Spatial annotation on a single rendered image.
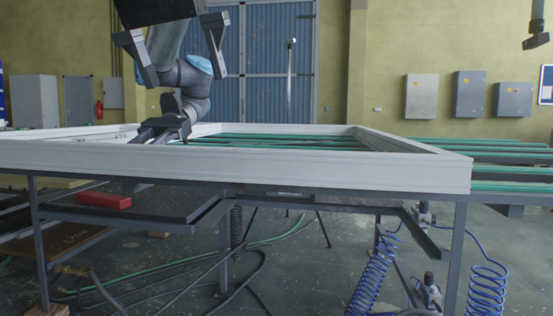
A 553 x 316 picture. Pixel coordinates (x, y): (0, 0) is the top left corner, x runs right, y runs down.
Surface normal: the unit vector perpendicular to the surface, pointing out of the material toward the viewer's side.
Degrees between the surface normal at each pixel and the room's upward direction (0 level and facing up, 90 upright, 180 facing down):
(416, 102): 90
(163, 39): 147
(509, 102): 90
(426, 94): 90
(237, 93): 90
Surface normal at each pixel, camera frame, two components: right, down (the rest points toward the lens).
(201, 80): 0.51, 0.55
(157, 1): -0.12, 0.50
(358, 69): -0.16, 0.11
